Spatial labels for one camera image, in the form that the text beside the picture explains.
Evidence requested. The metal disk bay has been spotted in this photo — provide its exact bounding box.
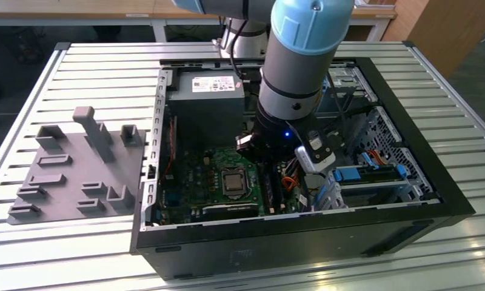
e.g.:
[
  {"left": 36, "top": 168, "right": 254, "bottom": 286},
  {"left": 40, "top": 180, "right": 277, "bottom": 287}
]
[{"left": 312, "top": 163, "right": 442, "bottom": 210}]

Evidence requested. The silver CPU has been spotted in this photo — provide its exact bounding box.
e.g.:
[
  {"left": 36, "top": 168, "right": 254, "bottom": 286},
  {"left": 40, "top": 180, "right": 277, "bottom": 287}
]
[{"left": 225, "top": 176, "right": 245, "bottom": 193}]

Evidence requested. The black expansion card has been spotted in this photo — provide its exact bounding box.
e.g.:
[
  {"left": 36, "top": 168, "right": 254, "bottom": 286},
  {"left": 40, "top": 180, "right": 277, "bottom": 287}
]
[{"left": 200, "top": 202, "right": 260, "bottom": 218}]

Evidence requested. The grey parts rack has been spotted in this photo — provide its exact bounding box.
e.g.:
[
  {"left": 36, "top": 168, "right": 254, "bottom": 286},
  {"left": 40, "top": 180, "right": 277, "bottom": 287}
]
[{"left": 6, "top": 105, "right": 146, "bottom": 226}]

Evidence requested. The wooden desk white frame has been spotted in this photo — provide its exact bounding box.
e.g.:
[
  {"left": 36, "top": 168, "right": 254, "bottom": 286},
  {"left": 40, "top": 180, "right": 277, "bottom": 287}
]
[{"left": 0, "top": 0, "right": 397, "bottom": 42}]

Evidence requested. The green motherboard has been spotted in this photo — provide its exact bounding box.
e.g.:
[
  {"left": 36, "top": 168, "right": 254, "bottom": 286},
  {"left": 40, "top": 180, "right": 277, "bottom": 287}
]
[{"left": 157, "top": 145, "right": 308, "bottom": 226}]

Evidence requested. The grey power supply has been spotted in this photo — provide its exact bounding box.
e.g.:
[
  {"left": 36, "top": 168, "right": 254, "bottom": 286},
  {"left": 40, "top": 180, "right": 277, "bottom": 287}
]
[{"left": 168, "top": 71, "right": 246, "bottom": 150}]

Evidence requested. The black PC case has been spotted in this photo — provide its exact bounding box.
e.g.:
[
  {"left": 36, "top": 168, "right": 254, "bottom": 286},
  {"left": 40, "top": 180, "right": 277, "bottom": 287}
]
[{"left": 128, "top": 56, "right": 477, "bottom": 281}]

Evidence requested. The orange wire bundle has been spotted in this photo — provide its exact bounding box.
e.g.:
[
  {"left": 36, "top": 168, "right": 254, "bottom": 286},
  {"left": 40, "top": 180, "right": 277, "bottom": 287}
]
[{"left": 281, "top": 176, "right": 305, "bottom": 192}]

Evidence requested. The wooden cabinet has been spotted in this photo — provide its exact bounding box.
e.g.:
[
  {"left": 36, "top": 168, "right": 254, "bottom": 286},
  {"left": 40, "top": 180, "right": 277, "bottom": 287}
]
[{"left": 381, "top": 0, "right": 485, "bottom": 79}]

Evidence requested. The metal drive cage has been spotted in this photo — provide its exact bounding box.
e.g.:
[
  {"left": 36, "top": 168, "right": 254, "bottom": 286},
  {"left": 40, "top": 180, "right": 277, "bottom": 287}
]
[{"left": 318, "top": 66, "right": 380, "bottom": 122}]

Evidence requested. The metal CPU socket cover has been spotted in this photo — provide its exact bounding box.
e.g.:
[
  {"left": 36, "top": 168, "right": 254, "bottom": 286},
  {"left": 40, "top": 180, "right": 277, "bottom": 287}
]
[{"left": 220, "top": 168, "right": 250, "bottom": 200}]

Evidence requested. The red wire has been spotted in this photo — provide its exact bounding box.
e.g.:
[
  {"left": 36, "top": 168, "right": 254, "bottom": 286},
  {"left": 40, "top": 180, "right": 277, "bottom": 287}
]
[{"left": 164, "top": 119, "right": 177, "bottom": 180}]

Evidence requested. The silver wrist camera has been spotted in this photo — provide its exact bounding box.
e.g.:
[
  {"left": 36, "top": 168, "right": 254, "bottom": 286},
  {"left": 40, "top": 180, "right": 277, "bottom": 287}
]
[{"left": 293, "top": 144, "right": 337, "bottom": 175}]

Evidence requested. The black camera bracket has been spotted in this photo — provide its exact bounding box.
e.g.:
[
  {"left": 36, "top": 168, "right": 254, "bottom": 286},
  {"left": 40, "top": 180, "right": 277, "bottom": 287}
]
[{"left": 285, "top": 119, "right": 345, "bottom": 165}]

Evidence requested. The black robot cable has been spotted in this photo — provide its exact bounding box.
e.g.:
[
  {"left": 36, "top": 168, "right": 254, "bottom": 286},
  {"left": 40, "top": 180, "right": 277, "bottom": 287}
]
[{"left": 225, "top": 17, "right": 249, "bottom": 81}]

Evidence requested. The blue disk carrier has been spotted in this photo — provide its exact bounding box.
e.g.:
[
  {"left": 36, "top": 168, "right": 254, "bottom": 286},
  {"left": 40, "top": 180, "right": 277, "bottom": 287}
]
[{"left": 333, "top": 165, "right": 408, "bottom": 185}]

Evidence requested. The black cable bundle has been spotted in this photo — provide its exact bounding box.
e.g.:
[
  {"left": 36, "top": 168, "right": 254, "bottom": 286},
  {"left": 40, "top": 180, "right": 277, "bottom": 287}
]
[{"left": 314, "top": 105, "right": 373, "bottom": 143}]

